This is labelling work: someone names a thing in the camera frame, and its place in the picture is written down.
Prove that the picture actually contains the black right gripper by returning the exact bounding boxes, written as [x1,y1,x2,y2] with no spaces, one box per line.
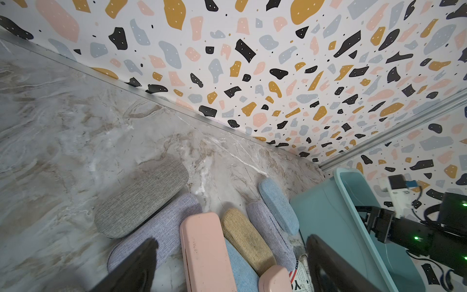
[356,192,467,277]

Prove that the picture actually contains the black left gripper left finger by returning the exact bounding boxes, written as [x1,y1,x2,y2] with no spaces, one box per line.
[91,238,159,292]

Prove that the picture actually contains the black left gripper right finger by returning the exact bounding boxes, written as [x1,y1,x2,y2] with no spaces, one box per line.
[306,234,379,292]

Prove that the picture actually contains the small pink hard glasses case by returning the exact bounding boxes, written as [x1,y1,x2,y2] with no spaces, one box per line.
[259,265,292,292]

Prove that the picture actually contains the tan fabric glasses case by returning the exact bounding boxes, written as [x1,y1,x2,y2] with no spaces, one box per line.
[221,208,277,276]

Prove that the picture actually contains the newspaper flag print glasses case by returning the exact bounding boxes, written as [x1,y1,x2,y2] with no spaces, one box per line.
[289,254,314,292]

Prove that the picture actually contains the long lilac fabric glasses case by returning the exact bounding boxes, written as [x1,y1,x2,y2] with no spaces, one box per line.
[107,193,202,272]

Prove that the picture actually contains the teal plastic storage box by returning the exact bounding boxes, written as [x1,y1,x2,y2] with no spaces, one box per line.
[290,168,426,292]

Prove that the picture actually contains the grey fabric glasses case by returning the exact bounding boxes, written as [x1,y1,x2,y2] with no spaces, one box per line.
[94,159,189,239]

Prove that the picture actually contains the long pink hard glasses case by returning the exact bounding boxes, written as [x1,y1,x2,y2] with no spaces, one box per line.
[180,212,237,292]

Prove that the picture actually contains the light blue fabric glasses case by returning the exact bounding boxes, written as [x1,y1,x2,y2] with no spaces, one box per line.
[258,178,299,236]

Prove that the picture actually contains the aluminium wall frame strip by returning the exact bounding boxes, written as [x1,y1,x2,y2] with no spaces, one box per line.
[319,89,467,172]

